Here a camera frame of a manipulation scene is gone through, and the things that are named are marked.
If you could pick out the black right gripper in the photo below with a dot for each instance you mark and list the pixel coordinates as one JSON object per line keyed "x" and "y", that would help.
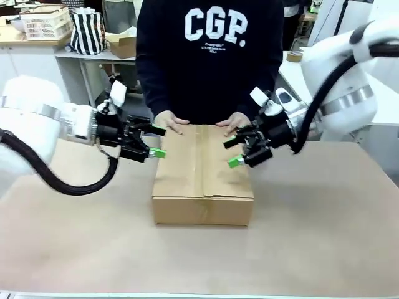
{"x": 274, "y": 132}

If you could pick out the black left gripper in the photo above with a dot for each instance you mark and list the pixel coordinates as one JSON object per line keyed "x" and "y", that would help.
{"x": 112, "y": 134}

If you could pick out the large brown cardboard box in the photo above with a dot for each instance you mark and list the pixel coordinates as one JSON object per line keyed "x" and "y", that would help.
{"x": 202, "y": 174}

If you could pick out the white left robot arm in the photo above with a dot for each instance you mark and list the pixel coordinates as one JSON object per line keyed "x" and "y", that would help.
{"x": 25, "y": 124}

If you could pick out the person's left forearm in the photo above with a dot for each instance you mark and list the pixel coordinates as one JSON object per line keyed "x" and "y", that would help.
{"x": 262, "y": 90}

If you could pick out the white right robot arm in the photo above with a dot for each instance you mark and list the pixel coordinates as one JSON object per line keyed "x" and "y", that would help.
{"x": 343, "y": 78}

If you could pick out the person's right forearm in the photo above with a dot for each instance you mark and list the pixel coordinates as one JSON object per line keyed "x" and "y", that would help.
{"x": 152, "y": 93}

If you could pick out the small open cardboard box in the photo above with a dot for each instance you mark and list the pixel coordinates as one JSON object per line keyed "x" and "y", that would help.
{"x": 124, "y": 48}

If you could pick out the person's right hand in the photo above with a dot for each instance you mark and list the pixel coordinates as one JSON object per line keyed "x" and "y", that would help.
{"x": 166, "y": 120}

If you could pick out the person's left hand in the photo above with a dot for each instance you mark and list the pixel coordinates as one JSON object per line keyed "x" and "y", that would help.
{"x": 238, "y": 121}

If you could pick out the person in black sweatshirt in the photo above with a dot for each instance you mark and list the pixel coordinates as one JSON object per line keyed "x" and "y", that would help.
{"x": 212, "y": 78}

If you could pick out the white folding table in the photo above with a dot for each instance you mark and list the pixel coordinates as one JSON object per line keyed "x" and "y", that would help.
{"x": 93, "y": 54}

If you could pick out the brown packing tape roll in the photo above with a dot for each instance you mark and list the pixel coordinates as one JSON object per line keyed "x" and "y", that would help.
{"x": 294, "y": 57}

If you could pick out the white crumpled packing paper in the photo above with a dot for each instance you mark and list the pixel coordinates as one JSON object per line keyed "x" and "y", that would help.
{"x": 129, "y": 32}

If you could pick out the black white striped bag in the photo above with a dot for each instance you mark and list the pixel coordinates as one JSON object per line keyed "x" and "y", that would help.
{"x": 87, "y": 34}

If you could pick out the bystander in dark clothes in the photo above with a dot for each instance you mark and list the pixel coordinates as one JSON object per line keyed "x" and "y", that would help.
{"x": 293, "y": 28}

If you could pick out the white cabinet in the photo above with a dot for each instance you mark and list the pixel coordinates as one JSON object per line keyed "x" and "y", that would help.
{"x": 31, "y": 62}

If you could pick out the white board panel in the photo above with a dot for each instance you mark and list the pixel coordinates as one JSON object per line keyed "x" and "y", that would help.
{"x": 324, "y": 18}

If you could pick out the white plastic lattice basket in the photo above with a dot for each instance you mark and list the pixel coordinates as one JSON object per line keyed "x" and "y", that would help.
{"x": 45, "y": 25}

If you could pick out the black stand pole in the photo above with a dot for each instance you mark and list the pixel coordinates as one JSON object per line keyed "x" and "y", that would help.
{"x": 341, "y": 17}

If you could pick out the wooden counter top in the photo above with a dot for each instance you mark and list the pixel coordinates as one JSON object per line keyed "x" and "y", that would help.
{"x": 12, "y": 37}

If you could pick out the metal bowl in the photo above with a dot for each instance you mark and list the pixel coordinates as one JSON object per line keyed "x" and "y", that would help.
{"x": 17, "y": 25}

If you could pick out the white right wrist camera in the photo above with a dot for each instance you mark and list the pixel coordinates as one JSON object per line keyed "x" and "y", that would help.
{"x": 260, "y": 96}

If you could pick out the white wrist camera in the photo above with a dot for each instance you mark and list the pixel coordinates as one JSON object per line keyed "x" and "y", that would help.
{"x": 260, "y": 96}
{"x": 118, "y": 93}

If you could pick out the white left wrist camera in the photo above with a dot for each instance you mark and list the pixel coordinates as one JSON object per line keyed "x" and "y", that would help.
{"x": 118, "y": 93}

